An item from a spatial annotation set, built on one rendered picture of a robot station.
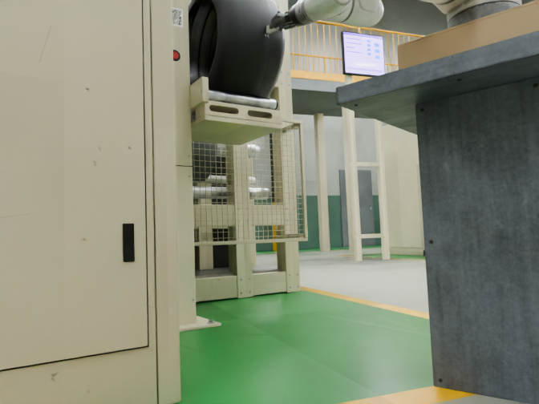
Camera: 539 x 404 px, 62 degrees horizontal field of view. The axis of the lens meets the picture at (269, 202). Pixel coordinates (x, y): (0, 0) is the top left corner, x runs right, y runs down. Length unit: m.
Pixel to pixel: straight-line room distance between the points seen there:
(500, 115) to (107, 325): 0.86
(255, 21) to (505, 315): 1.39
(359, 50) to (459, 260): 5.25
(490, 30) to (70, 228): 0.89
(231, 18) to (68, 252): 1.23
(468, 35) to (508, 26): 0.07
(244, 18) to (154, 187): 1.07
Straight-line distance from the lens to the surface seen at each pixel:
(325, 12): 1.61
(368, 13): 1.71
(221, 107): 1.83
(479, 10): 1.14
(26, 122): 0.93
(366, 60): 6.14
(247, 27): 1.88
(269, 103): 1.97
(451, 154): 1.03
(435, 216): 1.03
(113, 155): 0.94
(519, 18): 1.05
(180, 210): 1.78
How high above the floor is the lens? 0.33
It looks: 5 degrees up
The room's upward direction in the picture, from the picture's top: 2 degrees counter-clockwise
